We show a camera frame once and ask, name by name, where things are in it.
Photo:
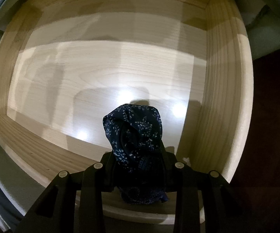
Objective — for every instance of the wooden top drawer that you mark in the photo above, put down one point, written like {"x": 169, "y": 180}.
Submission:
{"x": 64, "y": 64}

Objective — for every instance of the navy floral lace underwear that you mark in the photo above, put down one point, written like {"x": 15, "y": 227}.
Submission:
{"x": 135, "y": 135}

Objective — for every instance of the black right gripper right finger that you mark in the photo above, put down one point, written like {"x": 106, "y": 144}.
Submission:
{"x": 187, "y": 203}

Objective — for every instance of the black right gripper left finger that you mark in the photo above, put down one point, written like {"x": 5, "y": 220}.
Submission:
{"x": 95, "y": 181}

